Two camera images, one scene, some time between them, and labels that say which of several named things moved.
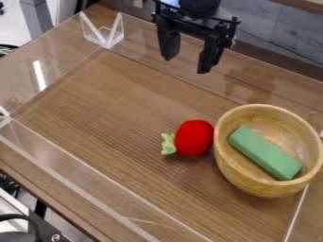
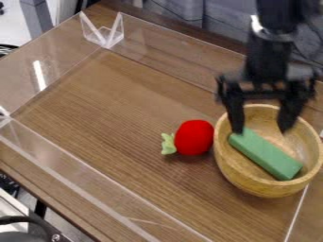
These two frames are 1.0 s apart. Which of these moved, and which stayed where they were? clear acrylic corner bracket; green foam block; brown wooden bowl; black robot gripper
Moved: black robot gripper
Stayed: clear acrylic corner bracket; brown wooden bowl; green foam block
